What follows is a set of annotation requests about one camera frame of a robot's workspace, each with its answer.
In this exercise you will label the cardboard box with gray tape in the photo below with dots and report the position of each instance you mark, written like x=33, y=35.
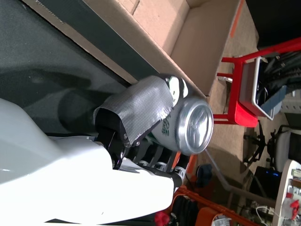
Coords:
x=200, y=47

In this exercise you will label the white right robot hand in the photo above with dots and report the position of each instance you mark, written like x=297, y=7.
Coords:
x=70, y=176

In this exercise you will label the white round table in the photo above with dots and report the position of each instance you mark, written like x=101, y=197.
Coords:
x=285, y=188

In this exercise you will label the gray office chair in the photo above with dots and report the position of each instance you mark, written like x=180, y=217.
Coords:
x=281, y=143

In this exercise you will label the blue gray case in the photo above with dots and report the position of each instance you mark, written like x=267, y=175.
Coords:
x=274, y=102

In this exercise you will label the red rubber toy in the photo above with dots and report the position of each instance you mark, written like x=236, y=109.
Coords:
x=162, y=217

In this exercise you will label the gray plastic bin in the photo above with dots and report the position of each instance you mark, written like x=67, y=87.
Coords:
x=248, y=82

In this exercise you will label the black equipment bundle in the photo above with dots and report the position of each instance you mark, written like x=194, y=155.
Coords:
x=185, y=207

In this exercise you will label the orange metal cart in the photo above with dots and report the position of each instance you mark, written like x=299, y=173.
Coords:
x=207, y=214

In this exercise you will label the green soda can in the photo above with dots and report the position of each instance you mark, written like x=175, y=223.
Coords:
x=195, y=124

